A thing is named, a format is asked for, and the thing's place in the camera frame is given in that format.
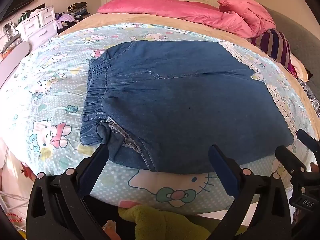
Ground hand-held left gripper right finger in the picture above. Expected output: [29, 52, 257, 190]
[208, 144, 292, 240]

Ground pink quilt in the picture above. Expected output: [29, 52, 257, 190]
[97, 0, 277, 39]

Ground striped purple cloth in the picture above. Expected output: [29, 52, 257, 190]
[251, 29, 292, 69]

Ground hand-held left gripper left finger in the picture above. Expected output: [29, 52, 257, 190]
[26, 142, 118, 240]

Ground white drawer cabinet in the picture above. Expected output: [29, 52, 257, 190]
[15, 4, 59, 46]

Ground white cables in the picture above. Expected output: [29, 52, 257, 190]
[0, 187, 33, 221]

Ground pile of clothes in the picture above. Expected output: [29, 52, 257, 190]
[55, 2, 89, 34]

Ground white and pink cloth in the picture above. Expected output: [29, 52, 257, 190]
[287, 54, 313, 82]

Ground yellow-green plush cloth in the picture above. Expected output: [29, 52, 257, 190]
[118, 204, 221, 240]

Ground beige bed sheet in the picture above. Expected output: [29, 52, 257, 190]
[57, 11, 320, 130]

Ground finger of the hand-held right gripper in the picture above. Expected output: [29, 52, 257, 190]
[275, 146, 314, 182]
[297, 129, 320, 153]

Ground blue denim pants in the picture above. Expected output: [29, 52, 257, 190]
[80, 40, 294, 173]

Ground grey bed headboard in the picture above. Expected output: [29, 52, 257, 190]
[262, 6, 320, 80]

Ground dark floral cloth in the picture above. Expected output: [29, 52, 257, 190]
[297, 79, 320, 121]

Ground cartoon cat printed blanket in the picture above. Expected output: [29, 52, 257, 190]
[0, 22, 318, 217]

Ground pale pink bed footboard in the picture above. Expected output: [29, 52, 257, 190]
[0, 41, 31, 89]

